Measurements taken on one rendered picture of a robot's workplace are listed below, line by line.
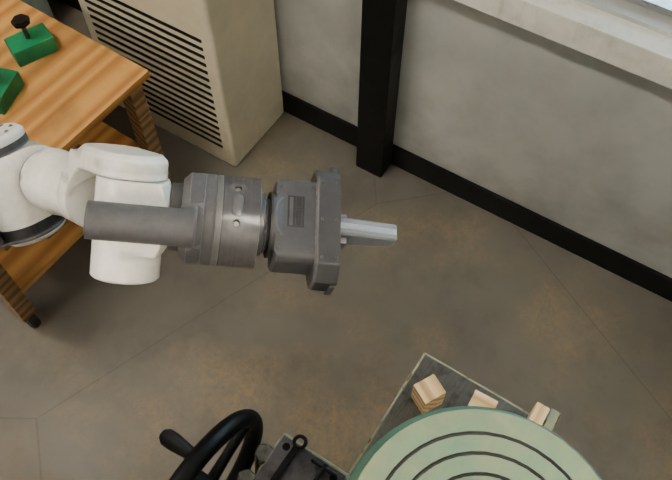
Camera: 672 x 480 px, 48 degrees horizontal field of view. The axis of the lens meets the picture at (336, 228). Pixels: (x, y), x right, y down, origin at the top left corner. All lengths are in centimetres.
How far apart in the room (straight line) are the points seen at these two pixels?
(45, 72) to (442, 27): 104
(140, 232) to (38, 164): 24
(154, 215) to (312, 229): 15
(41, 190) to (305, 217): 30
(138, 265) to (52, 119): 132
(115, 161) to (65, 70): 143
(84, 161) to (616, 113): 144
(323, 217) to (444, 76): 141
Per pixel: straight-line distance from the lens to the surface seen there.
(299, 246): 71
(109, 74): 208
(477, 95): 208
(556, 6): 175
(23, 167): 91
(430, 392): 109
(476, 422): 49
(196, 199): 69
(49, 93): 208
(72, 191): 80
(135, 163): 70
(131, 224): 67
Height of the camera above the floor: 196
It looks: 58 degrees down
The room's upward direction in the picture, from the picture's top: straight up
